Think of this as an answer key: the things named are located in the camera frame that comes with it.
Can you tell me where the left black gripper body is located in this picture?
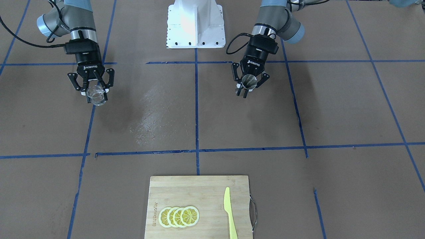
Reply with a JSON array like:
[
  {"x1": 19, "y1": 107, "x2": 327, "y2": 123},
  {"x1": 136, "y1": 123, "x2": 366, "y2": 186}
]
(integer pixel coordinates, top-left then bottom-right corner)
[{"x1": 240, "y1": 50, "x2": 269, "y2": 80}]

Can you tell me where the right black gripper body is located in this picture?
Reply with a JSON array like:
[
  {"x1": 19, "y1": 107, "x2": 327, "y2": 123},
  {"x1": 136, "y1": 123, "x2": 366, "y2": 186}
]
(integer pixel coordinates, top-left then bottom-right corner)
[{"x1": 76, "y1": 53, "x2": 105, "y2": 83}]

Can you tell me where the steel jigger measuring cup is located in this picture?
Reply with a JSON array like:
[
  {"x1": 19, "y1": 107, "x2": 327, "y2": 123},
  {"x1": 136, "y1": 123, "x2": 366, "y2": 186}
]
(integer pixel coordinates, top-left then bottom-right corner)
[{"x1": 235, "y1": 74, "x2": 258, "y2": 98}]

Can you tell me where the clear glass cup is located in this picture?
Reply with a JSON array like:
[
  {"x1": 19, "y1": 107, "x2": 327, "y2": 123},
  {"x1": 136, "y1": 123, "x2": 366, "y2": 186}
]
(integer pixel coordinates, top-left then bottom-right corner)
[{"x1": 86, "y1": 85, "x2": 107, "y2": 106}]

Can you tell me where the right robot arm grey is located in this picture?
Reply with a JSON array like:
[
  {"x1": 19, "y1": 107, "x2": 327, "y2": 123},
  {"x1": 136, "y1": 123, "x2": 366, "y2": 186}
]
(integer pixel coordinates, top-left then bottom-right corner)
[{"x1": 37, "y1": 0, "x2": 115, "y2": 106}]

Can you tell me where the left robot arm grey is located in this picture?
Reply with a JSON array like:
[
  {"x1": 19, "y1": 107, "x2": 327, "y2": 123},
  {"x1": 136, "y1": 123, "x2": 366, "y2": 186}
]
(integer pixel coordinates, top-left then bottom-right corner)
[{"x1": 232, "y1": 0, "x2": 325, "y2": 98}]

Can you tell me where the bamboo cutting board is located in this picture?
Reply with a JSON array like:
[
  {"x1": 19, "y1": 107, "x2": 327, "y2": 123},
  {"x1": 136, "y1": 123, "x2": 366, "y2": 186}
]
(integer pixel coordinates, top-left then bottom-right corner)
[{"x1": 144, "y1": 175, "x2": 253, "y2": 239}]

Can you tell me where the yellow plastic knife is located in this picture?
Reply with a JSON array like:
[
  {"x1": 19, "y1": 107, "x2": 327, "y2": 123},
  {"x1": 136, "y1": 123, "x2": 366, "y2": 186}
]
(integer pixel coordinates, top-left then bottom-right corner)
[{"x1": 223, "y1": 187, "x2": 238, "y2": 239}]

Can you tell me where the lemon slice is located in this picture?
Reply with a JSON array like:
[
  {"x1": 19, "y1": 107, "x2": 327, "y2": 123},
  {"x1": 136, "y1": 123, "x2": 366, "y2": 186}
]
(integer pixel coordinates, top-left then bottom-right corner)
[
  {"x1": 159, "y1": 207, "x2": 172, "y2": 228},
  {"x1": 174, "y1": 207, "x2": 186, "y2": 227},
  {"x1": 180, "y1": 206, "x2": 200, "y2": 226},
  {"x1": 167, "y1": 207, "x2": 179, "y2": 227}
]

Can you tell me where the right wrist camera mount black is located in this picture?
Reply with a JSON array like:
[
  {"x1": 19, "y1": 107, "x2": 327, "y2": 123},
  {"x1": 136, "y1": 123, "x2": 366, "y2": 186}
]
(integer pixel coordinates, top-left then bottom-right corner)
[{"x1": 63, "y1": 39, "x2": 98, "y2": 54}]

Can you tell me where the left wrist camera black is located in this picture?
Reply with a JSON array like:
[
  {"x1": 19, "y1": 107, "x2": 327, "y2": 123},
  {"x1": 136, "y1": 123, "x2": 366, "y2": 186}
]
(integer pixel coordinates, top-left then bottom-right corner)
[{"x1": 248, "y1": 34, "x2": 279, "y2": 54}]

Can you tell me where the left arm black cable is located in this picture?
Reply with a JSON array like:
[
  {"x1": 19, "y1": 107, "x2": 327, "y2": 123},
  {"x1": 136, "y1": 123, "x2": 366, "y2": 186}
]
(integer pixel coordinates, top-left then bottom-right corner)
[{"x1": 226, "y1": 33, "x2": 254, "y2": 55}]

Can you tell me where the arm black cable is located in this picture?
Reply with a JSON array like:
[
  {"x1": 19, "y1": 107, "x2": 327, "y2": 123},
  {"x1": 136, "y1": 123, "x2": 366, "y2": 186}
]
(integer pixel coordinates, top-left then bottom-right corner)
[
  {"x1": 226, "y1": 33, "x2": 254, "y2": 55},
  {"x1": 0, "y1": 0, "x2": 67, "y2": 49}
]

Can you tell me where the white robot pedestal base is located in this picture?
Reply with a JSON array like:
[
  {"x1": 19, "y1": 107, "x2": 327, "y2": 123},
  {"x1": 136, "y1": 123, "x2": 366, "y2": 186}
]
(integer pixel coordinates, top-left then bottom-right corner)
[{"x1": 166, "y1": 0, "x2": 226, "y2": 49}]

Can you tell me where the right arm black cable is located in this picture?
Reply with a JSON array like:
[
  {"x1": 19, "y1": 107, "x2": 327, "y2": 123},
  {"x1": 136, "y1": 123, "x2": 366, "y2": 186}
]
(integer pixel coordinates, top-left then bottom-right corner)
[{"x1": 0, "y1": 0, "x2": 67, "y2": 49}]

